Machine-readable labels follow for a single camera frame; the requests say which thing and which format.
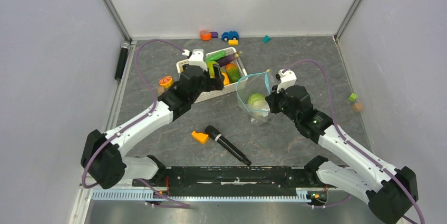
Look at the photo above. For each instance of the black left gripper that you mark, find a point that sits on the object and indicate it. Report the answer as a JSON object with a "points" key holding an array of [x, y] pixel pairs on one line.
{"points": [[216, 83]]}

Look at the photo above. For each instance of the purple toy eggplant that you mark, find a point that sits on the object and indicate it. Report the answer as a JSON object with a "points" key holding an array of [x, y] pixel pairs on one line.
{"points": [[227, 59]]}

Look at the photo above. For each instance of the tan wooden cube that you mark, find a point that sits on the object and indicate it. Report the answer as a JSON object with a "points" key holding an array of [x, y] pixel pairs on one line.
{"points": [[357, 107]]}

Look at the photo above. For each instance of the teal triangular block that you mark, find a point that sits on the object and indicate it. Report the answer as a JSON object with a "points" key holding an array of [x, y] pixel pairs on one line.
{"points": [[266, 39]]}

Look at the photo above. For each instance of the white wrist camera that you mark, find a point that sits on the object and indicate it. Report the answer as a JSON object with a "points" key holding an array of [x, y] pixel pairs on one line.
{"points": [[286, 79], [197, 58]]}

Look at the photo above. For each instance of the red green toy mango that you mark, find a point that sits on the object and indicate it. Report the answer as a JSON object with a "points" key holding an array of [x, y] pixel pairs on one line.
{"points": [[233, 72]]}

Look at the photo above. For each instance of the lime green cube block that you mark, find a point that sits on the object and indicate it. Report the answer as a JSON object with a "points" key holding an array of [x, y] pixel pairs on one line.
{"points": [[353, 97]]}

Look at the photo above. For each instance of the green toy cabbage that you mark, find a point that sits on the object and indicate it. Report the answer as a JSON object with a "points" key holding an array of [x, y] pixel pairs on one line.
{"points": [[258, 105]]}

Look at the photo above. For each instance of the orange tape roll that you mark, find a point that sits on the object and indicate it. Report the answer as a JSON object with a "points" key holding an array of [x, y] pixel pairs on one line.
{"points": [[205, 35]]}

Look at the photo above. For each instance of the orange red round toy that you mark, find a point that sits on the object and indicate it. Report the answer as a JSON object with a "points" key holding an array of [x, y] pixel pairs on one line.
{"points": [[166, 82]]}

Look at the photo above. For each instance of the green toy pear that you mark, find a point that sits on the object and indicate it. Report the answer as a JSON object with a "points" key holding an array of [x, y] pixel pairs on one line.
{"points": [[211, 71]]}

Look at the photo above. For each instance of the blue toy car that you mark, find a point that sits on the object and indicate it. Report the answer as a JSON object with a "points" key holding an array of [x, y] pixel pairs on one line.
{"points": [[231, 35]]}

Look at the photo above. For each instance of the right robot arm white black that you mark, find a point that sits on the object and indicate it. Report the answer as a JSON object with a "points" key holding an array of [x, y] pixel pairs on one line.
{"points": [[388, 191]]}

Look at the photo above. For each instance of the orange toy bell pepper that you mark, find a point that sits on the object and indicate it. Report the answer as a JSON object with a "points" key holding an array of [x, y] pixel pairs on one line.
{"points": [[226, 80]]}

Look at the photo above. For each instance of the black microphone on rail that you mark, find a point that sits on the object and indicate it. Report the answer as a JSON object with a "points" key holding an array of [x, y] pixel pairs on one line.
{"points": [[122, 60]]}

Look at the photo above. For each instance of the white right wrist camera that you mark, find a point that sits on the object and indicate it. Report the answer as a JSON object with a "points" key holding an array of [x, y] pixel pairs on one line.
{"points": [[286, 79]]}

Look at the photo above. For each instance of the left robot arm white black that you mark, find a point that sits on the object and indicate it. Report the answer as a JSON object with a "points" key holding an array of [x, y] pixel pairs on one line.
{"points": [[104, 155]]}

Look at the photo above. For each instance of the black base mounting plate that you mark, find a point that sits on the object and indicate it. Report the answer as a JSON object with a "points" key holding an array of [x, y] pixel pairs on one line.
{"points": [[238, 181]]}

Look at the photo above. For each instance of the black microphone on table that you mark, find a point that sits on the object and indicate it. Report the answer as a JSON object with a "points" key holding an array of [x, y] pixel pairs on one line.
{"points": [[217, 136]]}

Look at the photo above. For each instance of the clear zip top bag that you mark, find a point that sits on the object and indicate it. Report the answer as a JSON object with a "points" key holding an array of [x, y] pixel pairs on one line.
{"points": [[251, 84]]}

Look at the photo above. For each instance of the white plastic basket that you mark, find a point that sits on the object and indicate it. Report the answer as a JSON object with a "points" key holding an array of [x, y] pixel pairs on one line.
{"points": [[226, 89]]}

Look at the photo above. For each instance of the green toy cucumber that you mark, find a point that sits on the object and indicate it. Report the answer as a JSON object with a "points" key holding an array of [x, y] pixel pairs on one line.
{"points": [[215, 56]]}

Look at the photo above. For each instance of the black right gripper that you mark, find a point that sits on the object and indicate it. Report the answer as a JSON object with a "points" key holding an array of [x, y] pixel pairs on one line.
{"points": [[272, 98]]}

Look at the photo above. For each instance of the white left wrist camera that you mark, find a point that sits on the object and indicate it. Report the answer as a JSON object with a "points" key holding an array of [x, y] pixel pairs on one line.
{"points": [[197, 58]]}

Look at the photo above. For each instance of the yellow lego brick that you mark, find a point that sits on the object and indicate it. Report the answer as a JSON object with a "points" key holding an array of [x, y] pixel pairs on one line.
{"points": [[233, 42]]}

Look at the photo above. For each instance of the orange wedge block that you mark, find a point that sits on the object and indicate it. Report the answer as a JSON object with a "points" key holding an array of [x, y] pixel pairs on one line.
{"points": [[200, 137]]}

